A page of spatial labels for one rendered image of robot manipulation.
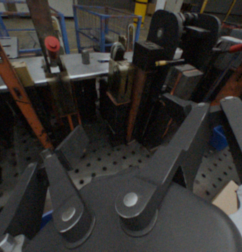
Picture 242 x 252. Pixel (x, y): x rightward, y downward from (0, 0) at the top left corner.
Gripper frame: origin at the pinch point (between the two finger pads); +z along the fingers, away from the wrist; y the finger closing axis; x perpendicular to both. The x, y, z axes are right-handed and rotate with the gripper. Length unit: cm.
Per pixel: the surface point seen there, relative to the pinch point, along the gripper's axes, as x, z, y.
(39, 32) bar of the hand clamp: 19.6, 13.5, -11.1
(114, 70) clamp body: 7.9, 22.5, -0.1
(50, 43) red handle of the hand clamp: 14.2, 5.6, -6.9
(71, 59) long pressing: 18.8, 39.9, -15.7
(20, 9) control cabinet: 401, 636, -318
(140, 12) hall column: 228, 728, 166
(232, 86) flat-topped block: -15, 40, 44
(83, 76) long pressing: 10.0, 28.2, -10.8
